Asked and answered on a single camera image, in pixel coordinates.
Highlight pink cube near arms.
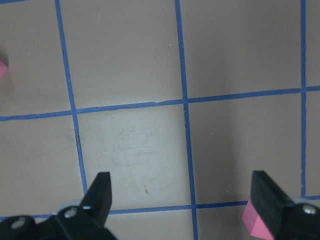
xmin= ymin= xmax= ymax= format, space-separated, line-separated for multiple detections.
xmin=242 ymin=199 xmax=274 ymax=240

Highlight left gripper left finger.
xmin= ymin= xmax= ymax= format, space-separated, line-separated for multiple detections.
xmin=55 ymin=172 xmax=112 ymax=240

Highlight pink cube far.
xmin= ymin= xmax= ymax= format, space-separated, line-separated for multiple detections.
xmin=0 ymin=61 xmax=8 ymax=78

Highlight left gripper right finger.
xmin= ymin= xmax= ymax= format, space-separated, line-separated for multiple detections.
xmin=250 ymin=170 xmax=320 ymax=240

